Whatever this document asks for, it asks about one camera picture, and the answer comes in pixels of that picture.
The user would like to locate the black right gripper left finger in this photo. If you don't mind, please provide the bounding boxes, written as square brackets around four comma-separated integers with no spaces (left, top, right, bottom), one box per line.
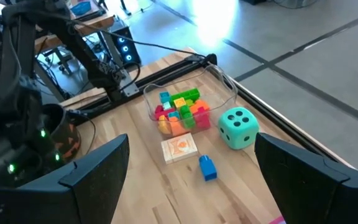
[0,133,130,224]

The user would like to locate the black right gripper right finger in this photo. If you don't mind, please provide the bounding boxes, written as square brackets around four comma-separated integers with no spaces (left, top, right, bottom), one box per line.
[255,132,358,224]

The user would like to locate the teal foam die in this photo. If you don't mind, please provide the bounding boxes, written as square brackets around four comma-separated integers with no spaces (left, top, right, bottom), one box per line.
[218,106,260,151]

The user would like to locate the orange white card box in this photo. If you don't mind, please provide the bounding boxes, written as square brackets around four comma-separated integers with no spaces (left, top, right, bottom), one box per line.
[161,133,199,165]

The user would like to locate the blue knobbed toy block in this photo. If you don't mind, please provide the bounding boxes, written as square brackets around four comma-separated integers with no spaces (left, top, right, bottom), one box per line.
[198,154,218,182]

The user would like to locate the red knobbed toy block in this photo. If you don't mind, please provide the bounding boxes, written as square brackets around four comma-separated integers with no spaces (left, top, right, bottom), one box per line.
[193,107,212,130]
[154,105,176,121]

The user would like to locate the orange toy block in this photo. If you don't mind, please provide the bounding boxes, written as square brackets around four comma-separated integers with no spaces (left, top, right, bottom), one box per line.
[168,116,190,137]
[190,99,211,114]

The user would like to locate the green knobbed toy block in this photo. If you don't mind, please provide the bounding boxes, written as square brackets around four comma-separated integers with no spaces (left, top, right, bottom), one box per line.
[180,105,196,129]

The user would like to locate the yellow small toy brick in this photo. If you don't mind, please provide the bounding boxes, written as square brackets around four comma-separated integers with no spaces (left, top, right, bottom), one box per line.
[173,97,187,111]

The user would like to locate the long green toy block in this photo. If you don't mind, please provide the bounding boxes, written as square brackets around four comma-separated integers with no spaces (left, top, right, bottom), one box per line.
[170,88,201,102]

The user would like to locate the pink plastic bin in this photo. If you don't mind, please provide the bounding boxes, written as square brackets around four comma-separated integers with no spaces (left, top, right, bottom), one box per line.
[268,215,287,224]

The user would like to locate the black bucket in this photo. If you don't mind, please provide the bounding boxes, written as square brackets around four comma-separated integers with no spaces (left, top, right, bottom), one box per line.
[41,103,82,163]

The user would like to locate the clear plastic bin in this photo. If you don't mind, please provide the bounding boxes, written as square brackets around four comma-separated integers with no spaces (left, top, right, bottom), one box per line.
[143,63,239,138]

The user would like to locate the black computer blue lights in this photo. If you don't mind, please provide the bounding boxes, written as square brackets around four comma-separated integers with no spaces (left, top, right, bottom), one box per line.
[108,18,142,67]

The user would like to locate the wooden desk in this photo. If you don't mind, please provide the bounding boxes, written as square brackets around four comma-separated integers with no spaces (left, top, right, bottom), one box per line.
[33,0,115,54]

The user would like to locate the blue plastic tray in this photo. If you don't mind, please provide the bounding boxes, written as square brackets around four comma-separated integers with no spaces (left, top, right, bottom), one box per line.
[70,1,93,17]

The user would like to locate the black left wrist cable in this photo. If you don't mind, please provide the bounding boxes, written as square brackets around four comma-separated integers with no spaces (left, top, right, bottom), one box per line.
[73,21,208,60]

